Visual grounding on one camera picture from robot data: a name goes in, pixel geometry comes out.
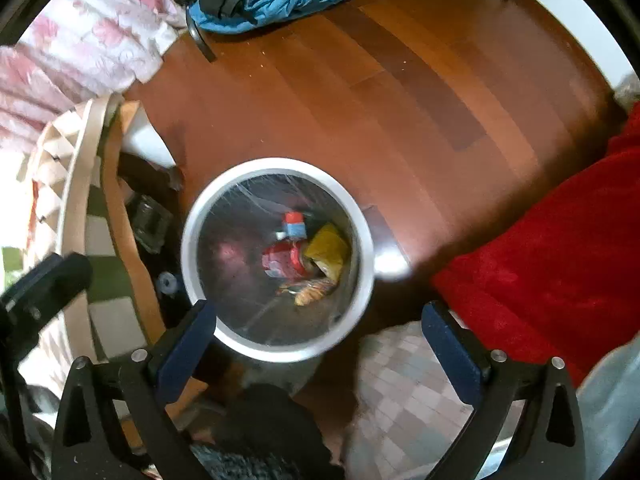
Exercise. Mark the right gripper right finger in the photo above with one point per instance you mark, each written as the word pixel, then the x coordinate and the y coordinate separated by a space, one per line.
pixel 547 443

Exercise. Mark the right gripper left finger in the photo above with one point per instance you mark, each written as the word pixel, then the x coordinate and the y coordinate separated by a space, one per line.
pixel 112 420

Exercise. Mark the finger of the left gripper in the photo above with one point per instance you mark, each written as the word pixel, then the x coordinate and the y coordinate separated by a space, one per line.
pixel 38 297

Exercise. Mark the orange noodle snack bag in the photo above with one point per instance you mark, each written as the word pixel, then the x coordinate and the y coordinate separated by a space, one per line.
pixel 308 292

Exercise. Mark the crushed red soda can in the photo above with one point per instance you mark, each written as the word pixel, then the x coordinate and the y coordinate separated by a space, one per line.
pixel 287 260

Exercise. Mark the yellow panda snack wrapper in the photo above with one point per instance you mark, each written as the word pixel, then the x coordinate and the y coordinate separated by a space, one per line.
pixel 329 251

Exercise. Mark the blue white milk carton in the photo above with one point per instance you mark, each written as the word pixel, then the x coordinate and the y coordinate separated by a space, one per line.
pixel 293 227

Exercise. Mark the white round trash bin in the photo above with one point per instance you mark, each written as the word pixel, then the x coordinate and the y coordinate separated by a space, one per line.
pixel 233 220

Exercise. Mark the light blue jeans leg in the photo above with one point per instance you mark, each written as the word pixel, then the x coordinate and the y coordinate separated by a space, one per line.
pixel 609 405

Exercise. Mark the checkered printed tablecloth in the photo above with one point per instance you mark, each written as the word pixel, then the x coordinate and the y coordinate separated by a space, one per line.
pixel 79 200

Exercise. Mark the red blanket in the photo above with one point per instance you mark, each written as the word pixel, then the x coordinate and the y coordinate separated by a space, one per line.
pixel 564 279

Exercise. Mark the pink floral curtain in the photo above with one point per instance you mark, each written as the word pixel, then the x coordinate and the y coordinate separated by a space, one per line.
pixel 76 50

